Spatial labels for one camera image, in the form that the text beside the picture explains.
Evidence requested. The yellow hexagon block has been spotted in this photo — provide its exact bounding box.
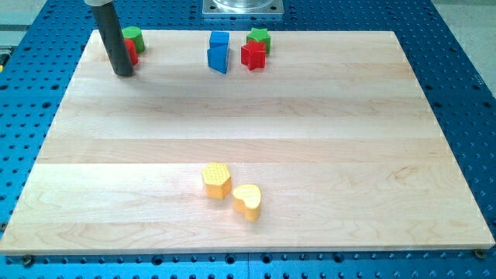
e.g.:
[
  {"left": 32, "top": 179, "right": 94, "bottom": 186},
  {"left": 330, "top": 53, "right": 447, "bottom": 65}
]
[{"left": 201, "top": 163, "right": 232, "bottom": 199}]

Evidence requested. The yellow heart block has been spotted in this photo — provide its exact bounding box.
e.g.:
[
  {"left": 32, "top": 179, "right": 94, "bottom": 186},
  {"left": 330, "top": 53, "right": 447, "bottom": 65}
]
[{"left": 232, "top": 184, "right": 262, "bottom": 222}]

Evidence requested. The red star block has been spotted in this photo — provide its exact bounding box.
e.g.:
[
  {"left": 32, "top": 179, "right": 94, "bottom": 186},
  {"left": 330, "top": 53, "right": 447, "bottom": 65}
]
[{"left": 241, "top": 40, "right": 267, "bottom": 71}]

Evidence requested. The light wooden board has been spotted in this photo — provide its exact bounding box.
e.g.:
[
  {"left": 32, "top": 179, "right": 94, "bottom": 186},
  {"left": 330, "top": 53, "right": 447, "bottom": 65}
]
[{"left": 1, "top": 30, "right": 494, "bottom": 255}]

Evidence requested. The blue triangular block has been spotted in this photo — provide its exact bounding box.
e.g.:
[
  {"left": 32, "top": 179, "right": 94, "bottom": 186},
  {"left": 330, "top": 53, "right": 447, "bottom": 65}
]
[{"left": 207, "top": 44, "right": 229, "bottom": 74}]

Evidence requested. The green star block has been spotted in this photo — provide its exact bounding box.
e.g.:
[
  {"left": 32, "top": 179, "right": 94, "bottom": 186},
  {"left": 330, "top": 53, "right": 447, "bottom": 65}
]
[{"left": 246, "top": 28, "right": 271, "bottom": 54}]

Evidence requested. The blue cube block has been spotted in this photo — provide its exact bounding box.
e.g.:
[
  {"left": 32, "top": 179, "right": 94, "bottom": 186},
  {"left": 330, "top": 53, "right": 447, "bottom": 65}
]
[{"left": 208, "top": 31, "right": 229, "bottom": 48}]

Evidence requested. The red cylinder block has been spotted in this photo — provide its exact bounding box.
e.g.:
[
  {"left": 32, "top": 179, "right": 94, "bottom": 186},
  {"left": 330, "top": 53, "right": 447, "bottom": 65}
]
[{"left": 125, "top": 38, "right": 139, "bottom": 66}]

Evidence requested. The green cylinder block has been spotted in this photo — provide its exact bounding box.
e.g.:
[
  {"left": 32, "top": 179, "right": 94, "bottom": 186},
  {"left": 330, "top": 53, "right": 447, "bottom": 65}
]
[{"left": 122, "top": 26, "right": 146, "bottom": 53}]

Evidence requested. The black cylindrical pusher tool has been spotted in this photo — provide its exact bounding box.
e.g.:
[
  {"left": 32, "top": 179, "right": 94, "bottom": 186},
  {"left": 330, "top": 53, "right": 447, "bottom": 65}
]
[{"left": 90, "top": 2, "right": 133, "bottom": 77}]

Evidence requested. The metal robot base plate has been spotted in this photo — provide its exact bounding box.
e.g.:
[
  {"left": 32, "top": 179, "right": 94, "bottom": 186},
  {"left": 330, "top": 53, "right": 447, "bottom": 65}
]
[{"left": 202, "top": 0, "right": 284, "bottom": 17}]

